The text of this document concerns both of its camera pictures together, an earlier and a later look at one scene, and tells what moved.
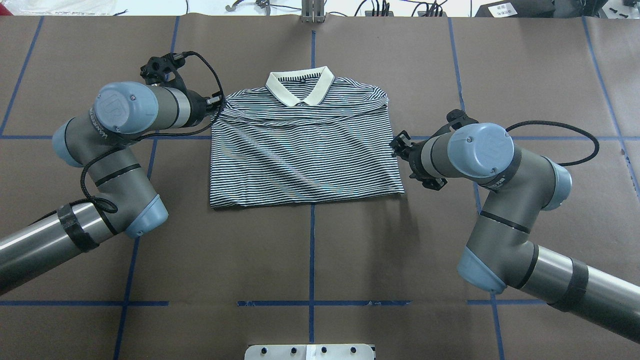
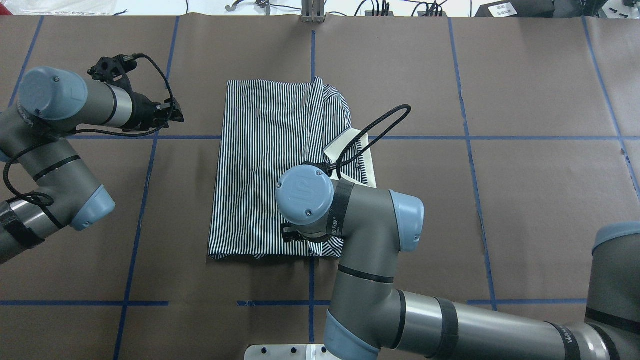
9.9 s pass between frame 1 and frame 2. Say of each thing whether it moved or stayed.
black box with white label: stayed
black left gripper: moved
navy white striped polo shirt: moved
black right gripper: moved
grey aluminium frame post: stayed
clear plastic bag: stayed
